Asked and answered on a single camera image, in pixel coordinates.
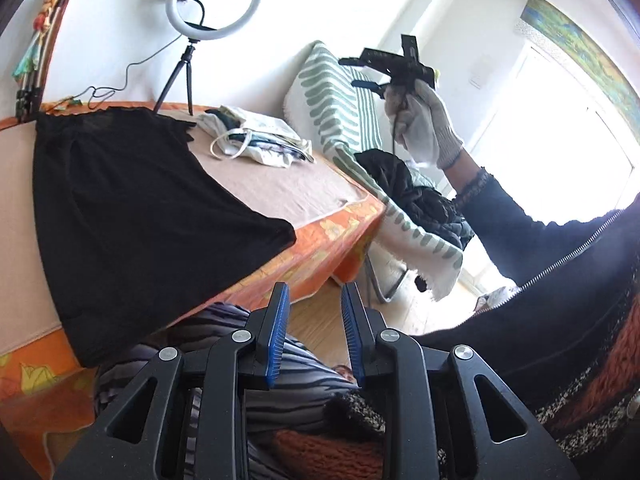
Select right gloved hand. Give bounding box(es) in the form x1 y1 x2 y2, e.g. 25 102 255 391
384 79 463 170

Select right forearm black sleeve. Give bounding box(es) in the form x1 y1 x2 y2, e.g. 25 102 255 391
444 150 639 286

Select folded tripod legs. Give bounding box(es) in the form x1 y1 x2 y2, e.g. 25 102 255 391
14 0 68 122

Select colourful wall painting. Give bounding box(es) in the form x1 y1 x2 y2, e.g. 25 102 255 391
521 0 639 130

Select black cable with switch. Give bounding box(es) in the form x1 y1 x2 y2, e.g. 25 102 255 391
52 34 184 111

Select white tote bag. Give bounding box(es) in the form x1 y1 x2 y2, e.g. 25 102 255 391
196 106 314 169

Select grey striped trousers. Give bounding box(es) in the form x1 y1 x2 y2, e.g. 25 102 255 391
93 302 356 479

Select orange floral bed sheet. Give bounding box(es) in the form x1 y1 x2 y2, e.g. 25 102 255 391
1 118 383 479

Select green striped white cushion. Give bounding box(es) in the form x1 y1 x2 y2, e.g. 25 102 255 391
282 40 466 302

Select white ring light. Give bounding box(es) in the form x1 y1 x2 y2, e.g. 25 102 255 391
165 0 263 42

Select black garment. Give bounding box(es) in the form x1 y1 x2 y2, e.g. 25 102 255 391
32 107 296 367

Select dark clothes pile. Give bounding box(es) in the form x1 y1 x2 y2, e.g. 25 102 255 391
355 148 474 250

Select colourful patterned cloth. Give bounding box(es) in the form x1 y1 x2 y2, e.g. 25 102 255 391
12 0 66 84

